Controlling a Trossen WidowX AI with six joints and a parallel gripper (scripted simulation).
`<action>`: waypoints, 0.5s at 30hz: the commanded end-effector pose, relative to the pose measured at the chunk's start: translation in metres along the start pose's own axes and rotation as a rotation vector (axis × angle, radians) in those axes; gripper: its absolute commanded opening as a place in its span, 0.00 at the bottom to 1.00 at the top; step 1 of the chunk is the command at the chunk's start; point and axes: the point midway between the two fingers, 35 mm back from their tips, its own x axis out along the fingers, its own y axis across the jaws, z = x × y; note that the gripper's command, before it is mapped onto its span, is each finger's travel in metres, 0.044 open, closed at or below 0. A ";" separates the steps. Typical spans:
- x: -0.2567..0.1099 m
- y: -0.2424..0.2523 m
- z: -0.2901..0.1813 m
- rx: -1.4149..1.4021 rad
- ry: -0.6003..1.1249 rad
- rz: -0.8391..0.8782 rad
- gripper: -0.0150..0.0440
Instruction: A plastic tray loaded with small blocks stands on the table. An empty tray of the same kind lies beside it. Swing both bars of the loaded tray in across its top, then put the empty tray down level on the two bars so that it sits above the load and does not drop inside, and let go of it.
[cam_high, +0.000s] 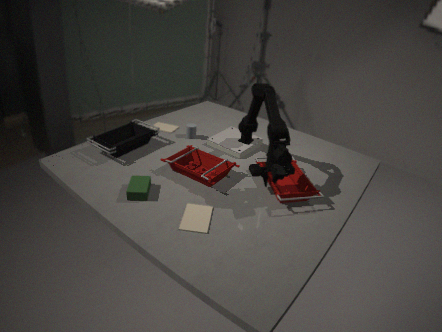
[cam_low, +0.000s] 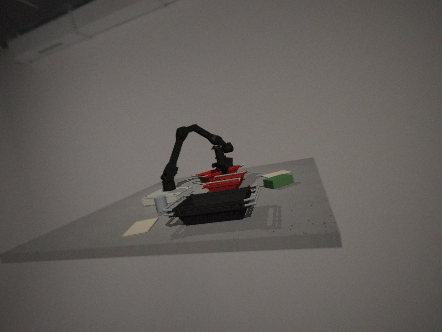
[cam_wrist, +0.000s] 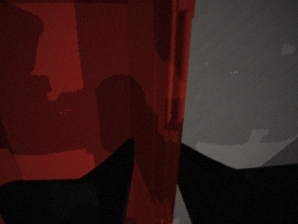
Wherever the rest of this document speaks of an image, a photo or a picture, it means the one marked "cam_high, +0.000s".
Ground grey cylinder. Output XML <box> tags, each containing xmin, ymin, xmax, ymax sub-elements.
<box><xmin>186</xmin><ymin>123</ymin><xmax>196</xmax><ymax>139</ymax></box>

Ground beige flat square tile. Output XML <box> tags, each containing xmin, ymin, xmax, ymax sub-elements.
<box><xmin>153</xmin><ymin>122</ymin><xmax>179</xmax><ymax>133</ymax></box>
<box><xmin>179</xmin><ymin>204</ymin><xmax>213</xmax><ymax>234</ymax></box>

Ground green block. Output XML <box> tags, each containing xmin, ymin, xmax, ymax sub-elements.
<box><xmin>126</xmin><ymin>176</ymin><xmax>151</xmax><ymax>201</ymax></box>

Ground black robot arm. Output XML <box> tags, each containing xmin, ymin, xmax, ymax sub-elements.
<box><xmin>238</xmin><ymin>83</ymin><xmax>292</xmax><ymax>180</ymax></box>

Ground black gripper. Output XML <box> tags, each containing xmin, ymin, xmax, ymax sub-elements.
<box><xmin>249</xmin><ymin>153</ymin><xmax>295</xmax><ymax>187</ymax></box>

